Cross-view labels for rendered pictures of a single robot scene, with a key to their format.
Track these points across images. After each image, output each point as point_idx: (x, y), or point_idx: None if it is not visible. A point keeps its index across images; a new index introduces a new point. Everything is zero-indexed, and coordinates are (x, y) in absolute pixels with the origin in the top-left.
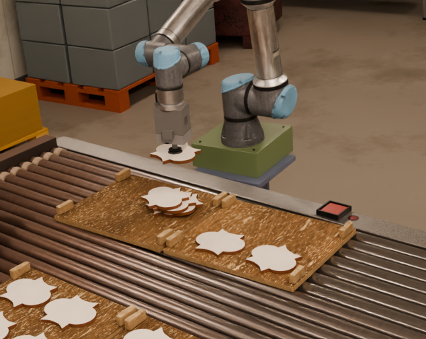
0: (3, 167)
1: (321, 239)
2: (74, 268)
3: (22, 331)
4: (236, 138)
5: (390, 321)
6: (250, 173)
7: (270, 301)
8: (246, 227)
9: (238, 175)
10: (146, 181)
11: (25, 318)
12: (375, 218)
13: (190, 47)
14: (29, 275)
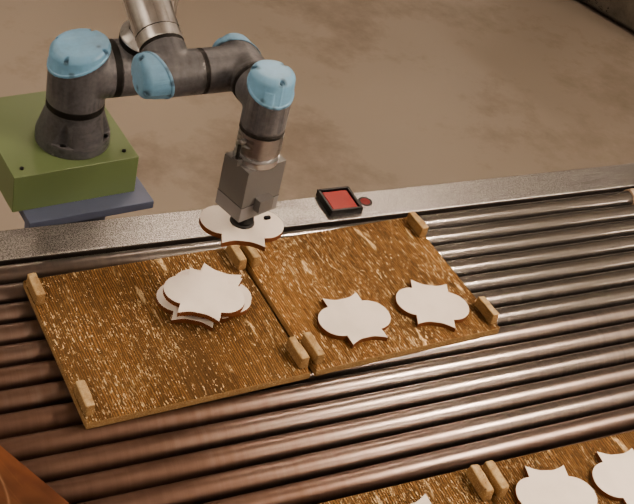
0: None
1: (412, 250)
2: (270, 477)
3: None
4: (94, 142)
5: (585, 309)
6: (122, 188)
7: (499, 358)
8: (326, 279)
9: (104, 198)
10: (80, 280)
11: None
12: (380, 190)
13: (253, 49)
14: None
